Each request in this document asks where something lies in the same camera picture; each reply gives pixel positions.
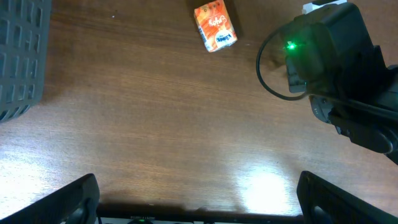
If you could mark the grey plastic mesh basket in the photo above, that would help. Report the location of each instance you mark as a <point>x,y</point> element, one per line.
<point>24,39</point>

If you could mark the orange tissue pack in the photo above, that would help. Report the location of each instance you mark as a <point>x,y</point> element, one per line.
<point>215,26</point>

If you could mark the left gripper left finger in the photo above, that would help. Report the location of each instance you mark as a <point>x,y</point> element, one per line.
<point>74,203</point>

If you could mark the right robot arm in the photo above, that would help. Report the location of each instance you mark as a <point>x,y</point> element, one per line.
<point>345,76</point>

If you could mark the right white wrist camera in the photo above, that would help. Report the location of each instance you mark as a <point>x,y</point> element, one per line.
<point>314,5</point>

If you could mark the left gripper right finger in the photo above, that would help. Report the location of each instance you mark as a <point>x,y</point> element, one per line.
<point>323,202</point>

